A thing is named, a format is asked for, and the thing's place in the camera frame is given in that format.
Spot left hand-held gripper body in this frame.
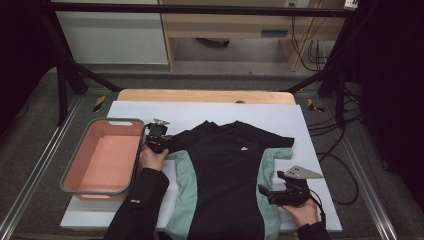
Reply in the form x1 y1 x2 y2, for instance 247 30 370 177
145 118 173 154

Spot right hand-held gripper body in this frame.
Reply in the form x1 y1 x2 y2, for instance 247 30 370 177
266 165 324 208

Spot black and green shirt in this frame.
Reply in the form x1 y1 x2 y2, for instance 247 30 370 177
164 119 296 240

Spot pink basin with grey rim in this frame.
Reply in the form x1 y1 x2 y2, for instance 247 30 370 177
60 117 148 202

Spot person's left hand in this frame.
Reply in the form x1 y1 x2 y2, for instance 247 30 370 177
139 145 170 172

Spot person's right hand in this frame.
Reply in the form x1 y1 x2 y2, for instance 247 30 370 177
281 198 319 228

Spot white table cover sheet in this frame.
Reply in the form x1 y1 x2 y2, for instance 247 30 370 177
60 100 343 233

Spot yellow and black tape marker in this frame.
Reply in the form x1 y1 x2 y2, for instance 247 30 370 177
93 95 107 113
306 98 326 114

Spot black metal stand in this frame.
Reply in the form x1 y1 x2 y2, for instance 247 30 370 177
283 16 364 130
39 13 123 127

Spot white cabinet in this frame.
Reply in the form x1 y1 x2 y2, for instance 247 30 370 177
54 0 169 66

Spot wooden desk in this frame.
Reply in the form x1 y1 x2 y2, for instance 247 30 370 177
159 0 348 72

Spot black metal crossbar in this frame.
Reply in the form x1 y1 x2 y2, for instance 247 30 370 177
49 1 354 18

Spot left hand-held gripper cable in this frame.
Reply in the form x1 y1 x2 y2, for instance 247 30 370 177
132 123 151 178

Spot hand-held gripper cable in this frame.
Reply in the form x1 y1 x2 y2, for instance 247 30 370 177
132 123 151 178
308 189 327 225

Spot right hand-held gripper cable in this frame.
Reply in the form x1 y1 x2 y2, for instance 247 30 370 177
308 189 327 225

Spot black floor cable loop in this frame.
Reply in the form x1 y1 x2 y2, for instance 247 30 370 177
318 152 360 206

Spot bundle of black floor cables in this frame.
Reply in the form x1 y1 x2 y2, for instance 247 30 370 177
308 86 364 138

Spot aluminium floor rail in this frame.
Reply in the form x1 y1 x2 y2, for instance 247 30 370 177
0 96 83 240
333 133 399 240

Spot hanging desk cables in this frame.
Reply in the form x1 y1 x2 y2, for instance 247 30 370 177
290 15 329 73

